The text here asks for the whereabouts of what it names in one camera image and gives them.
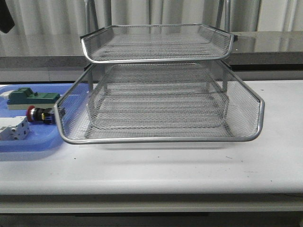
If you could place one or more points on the grey table frame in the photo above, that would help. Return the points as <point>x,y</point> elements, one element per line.
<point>158,210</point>

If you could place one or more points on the white circuit breaker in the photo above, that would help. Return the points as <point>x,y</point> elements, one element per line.
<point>14,128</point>

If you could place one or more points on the green and beige switch module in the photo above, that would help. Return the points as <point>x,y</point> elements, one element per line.
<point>24,97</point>

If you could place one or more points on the grey stone counter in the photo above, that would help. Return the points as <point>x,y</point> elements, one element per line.
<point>59,58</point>

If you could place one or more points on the blue plastic tray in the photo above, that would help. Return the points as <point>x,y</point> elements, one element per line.
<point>41,136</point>

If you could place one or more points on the red emergency stop button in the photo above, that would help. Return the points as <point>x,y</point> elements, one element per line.
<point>46,116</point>

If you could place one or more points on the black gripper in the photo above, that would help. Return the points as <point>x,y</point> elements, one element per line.
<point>6,20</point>

